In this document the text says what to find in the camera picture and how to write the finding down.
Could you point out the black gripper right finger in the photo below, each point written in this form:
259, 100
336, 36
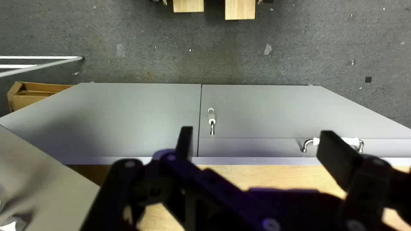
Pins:
338, 157

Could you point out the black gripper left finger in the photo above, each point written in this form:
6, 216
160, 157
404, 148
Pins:
185, 143

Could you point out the beige file cabinet drawer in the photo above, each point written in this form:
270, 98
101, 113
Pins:
265, 149

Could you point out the silver cabinet lock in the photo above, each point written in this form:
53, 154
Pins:
211, 120

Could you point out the beige file cabinet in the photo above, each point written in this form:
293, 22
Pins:
129, 120

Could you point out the light wooden leg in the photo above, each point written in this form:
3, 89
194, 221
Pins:
188, 6
239, 8

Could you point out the grey cloth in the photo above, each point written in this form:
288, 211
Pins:
39, 188

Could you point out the brown cardboard box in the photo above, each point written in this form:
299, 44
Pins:
30, 93

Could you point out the white metal tube frame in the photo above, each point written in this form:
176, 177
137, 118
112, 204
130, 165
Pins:
39, 65

